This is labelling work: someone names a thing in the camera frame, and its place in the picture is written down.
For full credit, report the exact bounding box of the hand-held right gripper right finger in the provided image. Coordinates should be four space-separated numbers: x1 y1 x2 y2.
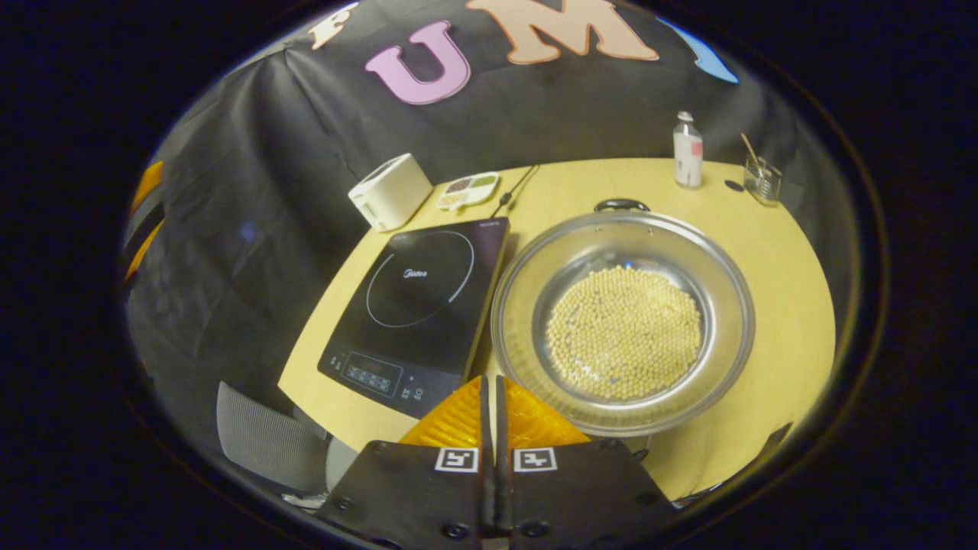
494 374 678 550

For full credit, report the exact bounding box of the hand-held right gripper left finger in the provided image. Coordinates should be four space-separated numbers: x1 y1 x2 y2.
317 374 491 550

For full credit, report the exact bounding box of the black induction cooktop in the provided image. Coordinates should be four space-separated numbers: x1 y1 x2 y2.
316 217 511 420

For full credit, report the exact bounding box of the stainless steel pot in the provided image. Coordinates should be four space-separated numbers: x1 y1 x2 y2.
490 198 758 438

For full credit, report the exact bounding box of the pile of soybeans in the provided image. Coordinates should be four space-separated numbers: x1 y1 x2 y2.
544 264 704 403

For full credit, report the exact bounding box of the white toaster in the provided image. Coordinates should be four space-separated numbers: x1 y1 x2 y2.
348 152 435 233

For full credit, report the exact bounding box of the white divided bean dish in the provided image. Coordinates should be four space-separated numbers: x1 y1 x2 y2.
435 171 501 212

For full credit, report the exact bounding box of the clear ribbed holder cup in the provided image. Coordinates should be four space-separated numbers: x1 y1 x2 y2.
743 157 784 206

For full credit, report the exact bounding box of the black power cable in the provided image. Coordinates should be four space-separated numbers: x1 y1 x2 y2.
491 163 542 219

